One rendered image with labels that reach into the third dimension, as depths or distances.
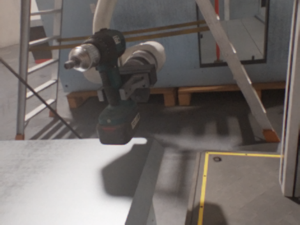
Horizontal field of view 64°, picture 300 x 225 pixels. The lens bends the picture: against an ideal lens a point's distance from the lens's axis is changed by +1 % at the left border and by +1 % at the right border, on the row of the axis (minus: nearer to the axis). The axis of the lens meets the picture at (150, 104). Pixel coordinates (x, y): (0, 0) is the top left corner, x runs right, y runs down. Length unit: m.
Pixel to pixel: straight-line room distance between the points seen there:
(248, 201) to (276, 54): 1.66
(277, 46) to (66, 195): 2.13
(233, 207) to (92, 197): 0.54
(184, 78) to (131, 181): 1.97
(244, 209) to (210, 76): 1.67
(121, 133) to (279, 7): 2.00
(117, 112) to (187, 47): 1.88
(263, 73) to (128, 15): 1.37
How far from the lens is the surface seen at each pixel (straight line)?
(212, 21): 1.62
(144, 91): 0.68
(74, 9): 2.69
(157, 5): 2.36
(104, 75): 0.50
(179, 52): 2.38
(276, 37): 2.38
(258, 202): 0.97
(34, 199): 0.61
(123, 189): 0.54
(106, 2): 0.83
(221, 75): 2.42
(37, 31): 6.38
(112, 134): 0.52
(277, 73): 2.46
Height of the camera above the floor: 1.00
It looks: 23 degrees down
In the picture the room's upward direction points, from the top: 9 degrees counter-clockwise
